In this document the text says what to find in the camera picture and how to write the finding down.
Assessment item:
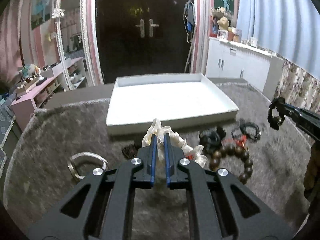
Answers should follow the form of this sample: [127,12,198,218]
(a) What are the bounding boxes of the black cord bracelet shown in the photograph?
[231,122,262,142]

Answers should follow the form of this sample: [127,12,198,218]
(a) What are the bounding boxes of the silver bangle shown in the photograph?
[67,152,109,182]

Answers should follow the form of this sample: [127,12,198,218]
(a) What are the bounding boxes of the cream flower scrunchie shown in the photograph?
[142,119,208,168]

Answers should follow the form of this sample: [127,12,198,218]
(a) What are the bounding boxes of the brown wooden bead bracelet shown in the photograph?
[209,143,254,184]

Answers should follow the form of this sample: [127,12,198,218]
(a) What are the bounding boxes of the red cord charm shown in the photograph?
[223,135,248,151]

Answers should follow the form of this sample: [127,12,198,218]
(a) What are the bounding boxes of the grey shaggy rug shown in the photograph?
[1,86,319,239]

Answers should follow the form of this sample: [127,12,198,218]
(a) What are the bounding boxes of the white cabinet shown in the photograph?
[205,37,284,100]

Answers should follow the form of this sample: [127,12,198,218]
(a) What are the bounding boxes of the blue curtain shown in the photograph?
[236,0,319,78]

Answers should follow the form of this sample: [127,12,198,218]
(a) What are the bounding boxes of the white shallow tray box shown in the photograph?
[106,74,239,136]

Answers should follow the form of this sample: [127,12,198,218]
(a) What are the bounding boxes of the pink shelf unit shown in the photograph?
[11,57,88,130]

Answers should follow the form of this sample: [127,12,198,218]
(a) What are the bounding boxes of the dark double door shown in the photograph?
[95,0,193,83]

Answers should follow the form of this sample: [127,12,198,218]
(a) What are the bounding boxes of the white framed standing mirror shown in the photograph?
[52,0,104,90]

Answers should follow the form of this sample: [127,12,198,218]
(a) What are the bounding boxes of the pink curtain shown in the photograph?
[0,0,23,86]

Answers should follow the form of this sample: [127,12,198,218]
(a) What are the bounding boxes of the wall painting left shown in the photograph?
[30,0,52,30]

